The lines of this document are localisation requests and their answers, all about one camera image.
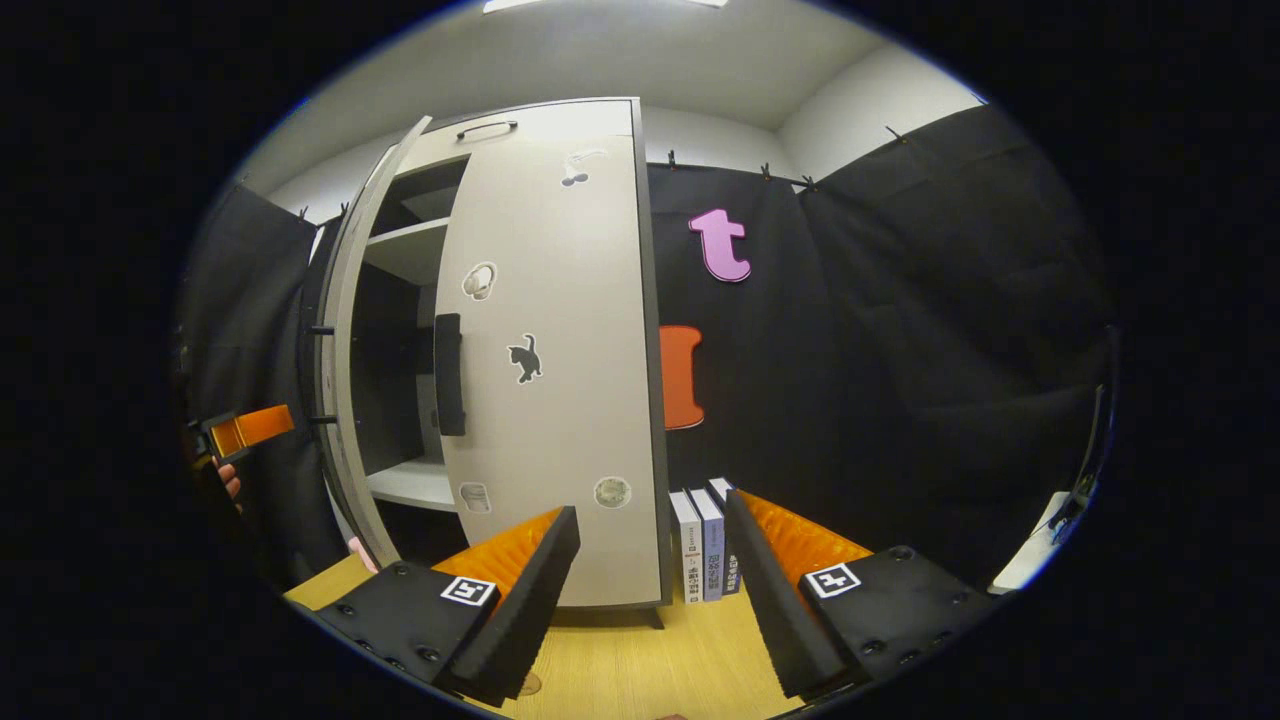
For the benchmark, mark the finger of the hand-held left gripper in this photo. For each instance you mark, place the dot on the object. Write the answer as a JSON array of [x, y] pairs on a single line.
[[262, 427]]

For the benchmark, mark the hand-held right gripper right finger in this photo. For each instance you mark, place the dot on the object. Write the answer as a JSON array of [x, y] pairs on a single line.
[[775, 610]]

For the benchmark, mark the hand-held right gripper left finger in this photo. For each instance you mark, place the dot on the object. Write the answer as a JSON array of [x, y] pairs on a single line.
[[515, 620]]

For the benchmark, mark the white cabinet door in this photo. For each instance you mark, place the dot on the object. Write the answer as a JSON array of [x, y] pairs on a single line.
[[560, 420], [340, 400]]

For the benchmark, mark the light blue book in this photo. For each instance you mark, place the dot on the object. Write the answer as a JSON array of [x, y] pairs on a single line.
[[712, 545]]

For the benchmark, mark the white book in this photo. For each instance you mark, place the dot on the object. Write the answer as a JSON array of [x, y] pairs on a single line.
[[686, 550]]

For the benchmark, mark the small pink object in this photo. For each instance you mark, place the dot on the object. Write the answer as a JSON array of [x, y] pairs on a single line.
[[362, 553]]

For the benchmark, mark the white cabinet with dark interior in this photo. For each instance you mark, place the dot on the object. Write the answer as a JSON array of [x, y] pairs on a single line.
[[400, 250]]

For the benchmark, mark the white side table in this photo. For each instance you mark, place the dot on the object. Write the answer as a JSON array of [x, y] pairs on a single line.
[[1030, 560]]

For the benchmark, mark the black backdrop cloth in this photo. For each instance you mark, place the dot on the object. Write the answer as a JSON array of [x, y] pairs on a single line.
[[900, 350]]

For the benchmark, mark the computer monitor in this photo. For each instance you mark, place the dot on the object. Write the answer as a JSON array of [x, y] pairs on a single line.
[[1098, 440]]

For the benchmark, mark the ceiling light panel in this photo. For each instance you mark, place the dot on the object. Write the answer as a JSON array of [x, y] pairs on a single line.
[[600, 4]]

